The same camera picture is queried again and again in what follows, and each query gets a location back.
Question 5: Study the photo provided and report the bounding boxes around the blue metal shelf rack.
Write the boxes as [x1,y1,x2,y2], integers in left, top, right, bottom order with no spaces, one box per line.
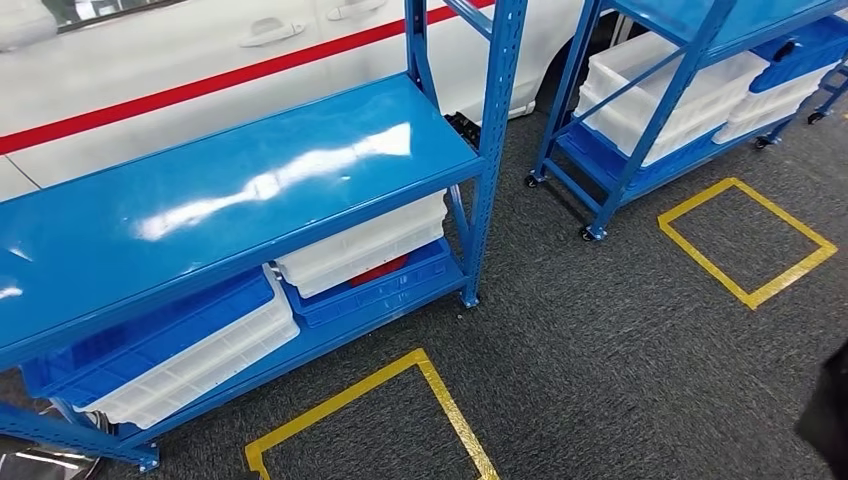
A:
[0,0,531,473]

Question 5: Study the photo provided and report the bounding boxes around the blue wheeled rack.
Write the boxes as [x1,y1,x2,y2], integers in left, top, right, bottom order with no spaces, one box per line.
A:
[525,0,848,243]
[806,59,848,126]

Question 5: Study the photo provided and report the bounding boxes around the red round item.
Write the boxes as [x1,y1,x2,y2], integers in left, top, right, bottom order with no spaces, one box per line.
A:
[349,254,410,287]

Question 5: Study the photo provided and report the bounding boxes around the white car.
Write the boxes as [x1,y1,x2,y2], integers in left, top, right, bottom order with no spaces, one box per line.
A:
[0,0,637,203]

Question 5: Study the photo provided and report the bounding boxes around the chrome stanchion post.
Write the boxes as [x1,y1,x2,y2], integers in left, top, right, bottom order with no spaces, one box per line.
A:
[0,404,107,480]

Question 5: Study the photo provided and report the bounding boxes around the red barrier belt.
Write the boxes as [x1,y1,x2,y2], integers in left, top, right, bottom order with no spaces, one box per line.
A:
[0,0,498,157]

